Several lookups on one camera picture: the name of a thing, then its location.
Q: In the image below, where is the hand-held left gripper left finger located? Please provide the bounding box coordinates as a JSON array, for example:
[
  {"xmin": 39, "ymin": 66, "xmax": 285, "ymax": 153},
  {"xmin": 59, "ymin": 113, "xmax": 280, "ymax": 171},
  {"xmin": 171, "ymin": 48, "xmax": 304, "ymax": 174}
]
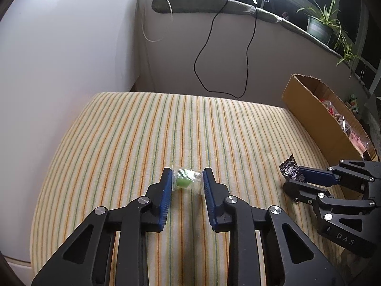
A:
[{"xmin": 31, "ymin": 167, "xmax": 174, "ymax": 286}]

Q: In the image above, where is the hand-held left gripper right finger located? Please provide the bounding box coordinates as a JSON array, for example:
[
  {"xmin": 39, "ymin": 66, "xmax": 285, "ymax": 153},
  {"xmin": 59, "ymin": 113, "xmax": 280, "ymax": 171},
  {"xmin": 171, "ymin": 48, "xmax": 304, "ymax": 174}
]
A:
[{"xmin": 202, "ymin": 167, "xmax": 346, "ymax": 286}]

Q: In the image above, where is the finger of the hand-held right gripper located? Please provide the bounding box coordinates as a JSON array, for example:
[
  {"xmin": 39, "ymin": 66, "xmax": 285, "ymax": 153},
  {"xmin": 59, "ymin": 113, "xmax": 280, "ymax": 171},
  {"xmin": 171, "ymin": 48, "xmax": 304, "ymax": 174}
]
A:
[
  {"xmin": 298, "ymin": 160, "xmax": 381, "ymax": 192},
  {"xmin": 283, "ymin": 180, "xmax": 381, "ymax": 233}
]

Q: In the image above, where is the small black snack packet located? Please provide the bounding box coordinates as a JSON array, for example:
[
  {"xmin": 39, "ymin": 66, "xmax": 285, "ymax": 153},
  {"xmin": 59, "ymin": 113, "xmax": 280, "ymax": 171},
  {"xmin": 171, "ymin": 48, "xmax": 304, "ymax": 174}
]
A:
[{"xmin": 279, "ymin": 153, "xmax": 308, "ymax": 183}]

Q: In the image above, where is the green jelly cup packet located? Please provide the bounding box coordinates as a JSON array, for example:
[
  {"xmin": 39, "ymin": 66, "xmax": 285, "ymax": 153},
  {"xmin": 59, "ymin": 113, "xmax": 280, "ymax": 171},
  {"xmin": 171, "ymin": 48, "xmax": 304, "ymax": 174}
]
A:
[{"xmin": 171, "ymin": 167, "xmax": 206, "ymax": 194}]

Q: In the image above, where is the clear pink printed packet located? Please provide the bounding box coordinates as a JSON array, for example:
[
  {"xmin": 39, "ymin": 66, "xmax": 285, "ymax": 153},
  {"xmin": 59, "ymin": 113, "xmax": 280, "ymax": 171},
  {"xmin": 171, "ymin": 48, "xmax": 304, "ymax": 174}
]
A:
[{"xmin": 348, "ymin": 131, "xmax": 374, "ymax": 158}]

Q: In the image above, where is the brown cardboard box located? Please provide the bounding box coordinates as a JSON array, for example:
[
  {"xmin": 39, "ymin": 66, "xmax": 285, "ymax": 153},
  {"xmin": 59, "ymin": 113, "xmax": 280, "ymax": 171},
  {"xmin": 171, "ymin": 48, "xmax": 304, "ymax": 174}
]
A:
[{"xmin": 281, "ymin": 74, "xmax": 380, "ymax": 163}]

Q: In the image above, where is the green printed bag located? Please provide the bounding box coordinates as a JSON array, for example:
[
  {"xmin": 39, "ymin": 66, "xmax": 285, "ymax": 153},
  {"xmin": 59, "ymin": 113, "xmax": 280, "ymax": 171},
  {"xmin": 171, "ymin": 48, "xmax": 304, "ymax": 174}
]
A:
[{"xmin": 347, "ymin": 94, "xmax": 361, "ymax": 114}]

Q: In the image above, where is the potted spider plant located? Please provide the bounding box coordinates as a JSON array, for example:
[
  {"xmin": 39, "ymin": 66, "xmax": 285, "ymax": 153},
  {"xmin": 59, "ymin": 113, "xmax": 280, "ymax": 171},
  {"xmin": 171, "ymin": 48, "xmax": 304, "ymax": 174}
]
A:
[{"xmin": 293, "ymin": 0, "xmax": 376, "ymax": 79}]

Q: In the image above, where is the black power cable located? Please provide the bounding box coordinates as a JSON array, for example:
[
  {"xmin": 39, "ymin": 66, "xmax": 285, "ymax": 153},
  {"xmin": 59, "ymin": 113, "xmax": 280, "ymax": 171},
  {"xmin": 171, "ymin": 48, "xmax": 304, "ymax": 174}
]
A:
[{"xmin": 193, "ymin": 0, "xmax": 270, "ymax": 99}]

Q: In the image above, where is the white cable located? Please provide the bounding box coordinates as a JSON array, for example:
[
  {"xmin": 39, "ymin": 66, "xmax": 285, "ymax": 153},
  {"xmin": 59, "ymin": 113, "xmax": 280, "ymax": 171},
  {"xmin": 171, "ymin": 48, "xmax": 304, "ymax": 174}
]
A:
[{"xmin": 142, "ymin": 0, "xmax": 173, "ymax": 42}]

